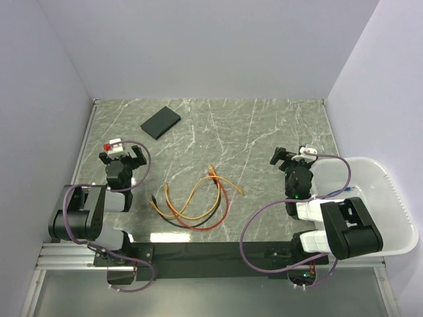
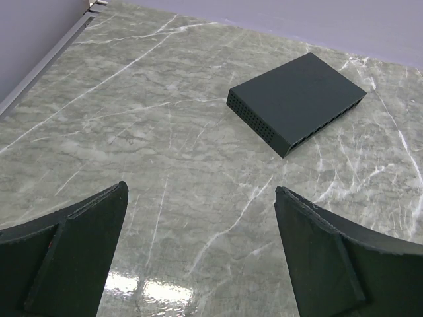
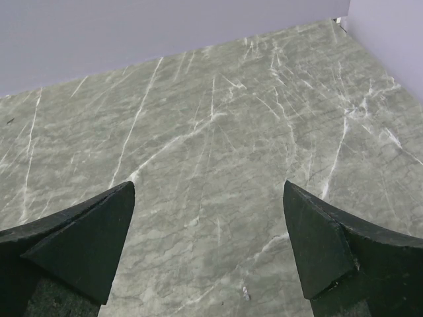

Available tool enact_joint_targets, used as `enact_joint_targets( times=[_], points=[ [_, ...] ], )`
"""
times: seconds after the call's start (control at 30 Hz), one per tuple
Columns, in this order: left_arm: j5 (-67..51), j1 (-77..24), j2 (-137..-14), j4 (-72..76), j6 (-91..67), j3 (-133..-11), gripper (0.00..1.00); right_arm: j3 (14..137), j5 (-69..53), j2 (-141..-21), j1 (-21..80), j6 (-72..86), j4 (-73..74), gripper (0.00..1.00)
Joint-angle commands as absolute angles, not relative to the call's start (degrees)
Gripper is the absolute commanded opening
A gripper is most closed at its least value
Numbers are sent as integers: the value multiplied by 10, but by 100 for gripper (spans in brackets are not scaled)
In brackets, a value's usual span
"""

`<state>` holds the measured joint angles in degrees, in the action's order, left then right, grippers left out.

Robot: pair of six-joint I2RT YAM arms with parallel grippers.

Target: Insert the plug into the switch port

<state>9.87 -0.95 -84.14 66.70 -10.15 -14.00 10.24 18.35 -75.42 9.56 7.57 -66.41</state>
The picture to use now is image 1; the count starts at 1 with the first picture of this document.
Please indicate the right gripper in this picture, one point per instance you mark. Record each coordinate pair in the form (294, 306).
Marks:
(281, 154)

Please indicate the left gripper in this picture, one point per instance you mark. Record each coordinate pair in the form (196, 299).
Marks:
(140, 159)

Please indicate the black network switch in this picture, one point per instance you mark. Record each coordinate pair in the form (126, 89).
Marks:
(160, 123)

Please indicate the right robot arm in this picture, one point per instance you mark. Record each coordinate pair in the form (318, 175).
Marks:
(348, 229)

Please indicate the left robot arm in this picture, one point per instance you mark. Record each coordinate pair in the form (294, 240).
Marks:
(79, 212)

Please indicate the white plastic bin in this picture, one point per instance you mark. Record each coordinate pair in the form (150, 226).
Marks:
(372, 183)

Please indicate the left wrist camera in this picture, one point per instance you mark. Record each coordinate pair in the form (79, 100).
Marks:
(115, 149)

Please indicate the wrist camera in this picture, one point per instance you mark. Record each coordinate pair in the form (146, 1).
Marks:
(115, 149)
(311, 155)

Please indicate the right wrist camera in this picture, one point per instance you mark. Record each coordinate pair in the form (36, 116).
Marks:
(311, 155)

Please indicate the aluminium rail frame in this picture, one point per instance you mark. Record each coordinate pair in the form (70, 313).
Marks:
(359, 287)

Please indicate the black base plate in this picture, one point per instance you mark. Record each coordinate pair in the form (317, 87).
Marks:
(179, 260)

